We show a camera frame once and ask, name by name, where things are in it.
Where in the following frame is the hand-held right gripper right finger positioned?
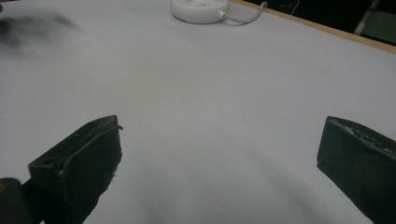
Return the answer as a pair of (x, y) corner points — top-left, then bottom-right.
(316, 116), (396, 224)

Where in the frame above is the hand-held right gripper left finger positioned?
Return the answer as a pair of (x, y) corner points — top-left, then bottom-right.
(28, 114), (124, 224)

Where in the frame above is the grey metal stand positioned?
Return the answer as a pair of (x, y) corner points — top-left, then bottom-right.
(353, 0), (396, 45)

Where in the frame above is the white round power strip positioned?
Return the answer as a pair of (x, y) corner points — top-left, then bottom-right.
(169, 0), (231, 25)

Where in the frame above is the white power cable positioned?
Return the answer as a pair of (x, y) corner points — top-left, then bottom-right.
(218, 1), (269, 26)

